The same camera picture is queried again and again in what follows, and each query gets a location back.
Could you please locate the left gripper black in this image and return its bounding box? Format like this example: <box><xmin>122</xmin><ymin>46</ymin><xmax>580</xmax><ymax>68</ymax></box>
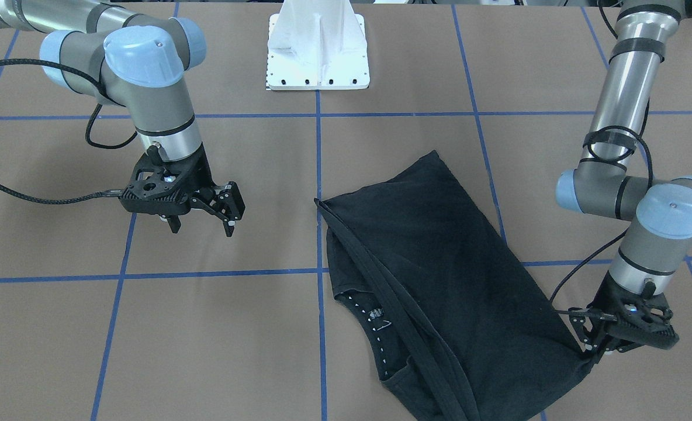
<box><xmin>569</xmin><ymin>284</ymin><xmax>679</xmax><ymax>358</ymax></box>

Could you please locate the brown paper table cover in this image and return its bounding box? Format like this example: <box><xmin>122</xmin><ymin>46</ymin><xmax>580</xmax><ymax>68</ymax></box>
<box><xmin>0</xmin><ymin>1</ymin><xmax>692</xmax><ymax>420</ymax></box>

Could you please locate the white pedestal base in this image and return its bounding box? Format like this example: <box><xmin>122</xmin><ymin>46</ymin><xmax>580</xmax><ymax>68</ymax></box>
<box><xmin>266</xmin><ymin>1</ymin><xmax>371</xmax><ymax>91</ymax></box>

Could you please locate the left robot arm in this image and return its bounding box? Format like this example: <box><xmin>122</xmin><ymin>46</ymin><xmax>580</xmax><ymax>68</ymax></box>
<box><xmin>555</xmin><ymin>1</ymin><xmax>692</xmax><ymax>362</ymax></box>

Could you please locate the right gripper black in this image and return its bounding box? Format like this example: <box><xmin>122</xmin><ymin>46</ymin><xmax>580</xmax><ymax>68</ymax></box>
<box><xmin>118</xmin><ymin>146</ymin><xmax>245</xmax><ymax>237</ymax></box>

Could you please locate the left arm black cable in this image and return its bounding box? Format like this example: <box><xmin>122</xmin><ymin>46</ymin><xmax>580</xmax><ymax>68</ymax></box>
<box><xmin>549</xmin><ymin>126</ymin><xmax>655</xmax><ymax>316</ymax></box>

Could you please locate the black printed t-shirt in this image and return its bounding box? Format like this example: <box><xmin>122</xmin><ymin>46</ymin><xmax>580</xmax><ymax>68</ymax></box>
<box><xmin>316</xmin><ymin>151</ymin><xmax>592</xmax><ymax>420</ymax></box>

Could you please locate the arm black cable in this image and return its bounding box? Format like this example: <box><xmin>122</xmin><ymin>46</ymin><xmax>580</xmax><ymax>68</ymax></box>
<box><xmin>549</xmin><ymin>126</ymin><xmax>655</xmax><ymax>316</ymax></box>
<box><xmin>0</xmin><ymin>58</ymin><xmax>142</xmax><ymax>205</ymax></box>

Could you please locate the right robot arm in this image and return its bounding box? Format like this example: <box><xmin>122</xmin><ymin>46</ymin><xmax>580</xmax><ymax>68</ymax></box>
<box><xmin>0</xmin><ymin>1</ymin><xmax>245</xmax><ymax>236</ymax></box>

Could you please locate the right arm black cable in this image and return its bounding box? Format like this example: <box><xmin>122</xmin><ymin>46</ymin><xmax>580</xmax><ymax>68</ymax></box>
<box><xmin>0</xmin><ymin>58</ymin><xmax>142</xmax><ymax>205</ymax></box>

